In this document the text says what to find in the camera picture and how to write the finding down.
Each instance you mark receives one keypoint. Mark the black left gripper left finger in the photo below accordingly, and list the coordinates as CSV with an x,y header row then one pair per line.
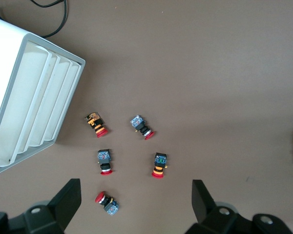
x,y
66,202

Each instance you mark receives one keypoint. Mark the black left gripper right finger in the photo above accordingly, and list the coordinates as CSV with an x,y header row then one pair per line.
x,y
202,202

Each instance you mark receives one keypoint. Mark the red mushroom button blue block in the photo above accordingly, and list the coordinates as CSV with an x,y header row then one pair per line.
x,y
107,203
104,161
141,126

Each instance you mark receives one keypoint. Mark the red button orange collar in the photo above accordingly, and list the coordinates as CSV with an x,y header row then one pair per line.
x,y
160,164

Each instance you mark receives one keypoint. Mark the red button orange contact block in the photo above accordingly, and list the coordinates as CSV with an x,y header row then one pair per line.
x,y
96,123

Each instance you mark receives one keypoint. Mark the brown table cover sheet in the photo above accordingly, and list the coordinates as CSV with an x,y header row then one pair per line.
x,y
185,73

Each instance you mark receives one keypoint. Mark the white compartment storage bin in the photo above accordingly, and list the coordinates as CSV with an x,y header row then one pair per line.
x,y
5,61

